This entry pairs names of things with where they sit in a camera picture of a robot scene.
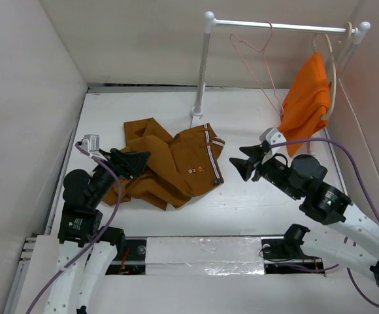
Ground brown trousers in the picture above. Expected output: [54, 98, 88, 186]
[103, 118, 225, 210]

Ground pink wire hanger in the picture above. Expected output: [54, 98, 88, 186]
[229, 21, 284, 116]

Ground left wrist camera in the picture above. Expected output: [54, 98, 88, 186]
[75, 134, 100, 156]

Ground cream wooden hanger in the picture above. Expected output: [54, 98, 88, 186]
[321, 22, 353, 121]

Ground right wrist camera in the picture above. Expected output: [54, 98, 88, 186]
[259, 128, 286, 164]

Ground silver tape strip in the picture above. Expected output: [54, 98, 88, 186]
[145, 236, 265, 276]

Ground orange garment on hanger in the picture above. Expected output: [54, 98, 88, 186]
[278, 52, 331, 141]

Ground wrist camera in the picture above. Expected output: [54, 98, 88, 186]
[259, 128, 286, 164]
[75, 134, 100, 156]

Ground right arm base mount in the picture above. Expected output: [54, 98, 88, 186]
[259, 237, 325, 275]

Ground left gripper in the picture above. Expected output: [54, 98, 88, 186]
[89, 147, 150, 206]

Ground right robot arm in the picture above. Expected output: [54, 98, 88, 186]
[229, 143, 379, 288]

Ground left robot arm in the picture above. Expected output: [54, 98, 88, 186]
[44, 141, 150, 313]

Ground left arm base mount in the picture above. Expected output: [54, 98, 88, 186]
[106, 237, 147, 275]

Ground white clothes rack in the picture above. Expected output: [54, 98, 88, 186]
[190, 11, 371, 126]

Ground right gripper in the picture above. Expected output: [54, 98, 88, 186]
[228, 143, 300, 200]

